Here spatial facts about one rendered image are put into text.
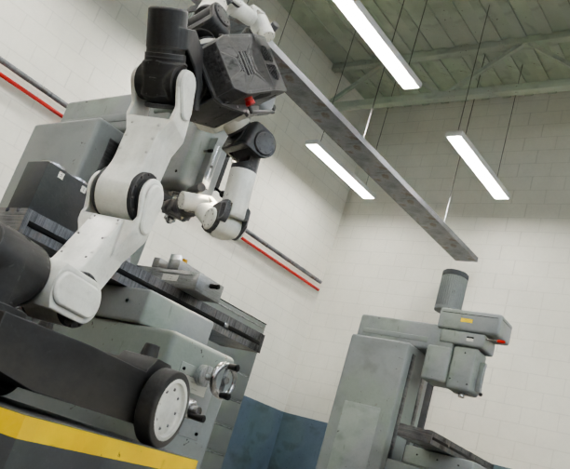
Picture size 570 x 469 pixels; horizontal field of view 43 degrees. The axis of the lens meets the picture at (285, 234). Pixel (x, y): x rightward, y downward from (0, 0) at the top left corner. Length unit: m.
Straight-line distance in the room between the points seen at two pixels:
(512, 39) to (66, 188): 7.81
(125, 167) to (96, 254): 0.27
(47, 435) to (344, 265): 9.35
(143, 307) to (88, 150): 0.86
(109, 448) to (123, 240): 0.59
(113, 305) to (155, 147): 0.73
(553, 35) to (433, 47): 1.60
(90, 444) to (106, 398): 0.24
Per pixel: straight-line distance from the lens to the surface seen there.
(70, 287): 1.75
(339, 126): 6.87
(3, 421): 1.37
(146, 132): 2.06
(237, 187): 2.35
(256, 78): 2.29
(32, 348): 1.58
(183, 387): 1.94
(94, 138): 3.07
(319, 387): 10.13
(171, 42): 2.09
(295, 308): 10.25
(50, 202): 2.45
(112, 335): 2.52
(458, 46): 9.99
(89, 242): 1.92
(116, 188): 1.97
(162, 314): 2.49
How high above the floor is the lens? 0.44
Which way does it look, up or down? 18 degrees up
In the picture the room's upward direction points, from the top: 18 degrees clockwise
